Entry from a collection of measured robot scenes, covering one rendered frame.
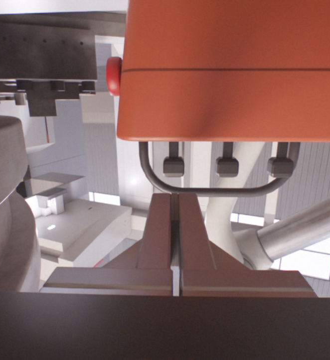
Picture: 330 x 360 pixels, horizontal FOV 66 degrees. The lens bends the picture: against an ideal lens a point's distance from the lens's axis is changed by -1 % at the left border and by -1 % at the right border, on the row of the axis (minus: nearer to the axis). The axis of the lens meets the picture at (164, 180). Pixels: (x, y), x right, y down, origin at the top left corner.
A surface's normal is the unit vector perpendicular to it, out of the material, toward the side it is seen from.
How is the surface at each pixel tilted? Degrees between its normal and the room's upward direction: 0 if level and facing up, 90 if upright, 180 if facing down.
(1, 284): 180
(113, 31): 72
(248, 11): 97
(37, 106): 90
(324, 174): 90
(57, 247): 90
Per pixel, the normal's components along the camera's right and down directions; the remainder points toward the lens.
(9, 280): 0.00, -0.96
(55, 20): 0.34, 0.55
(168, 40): -0.03, 0.17
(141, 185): -0.38, 0.26
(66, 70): 0.36, 0.26
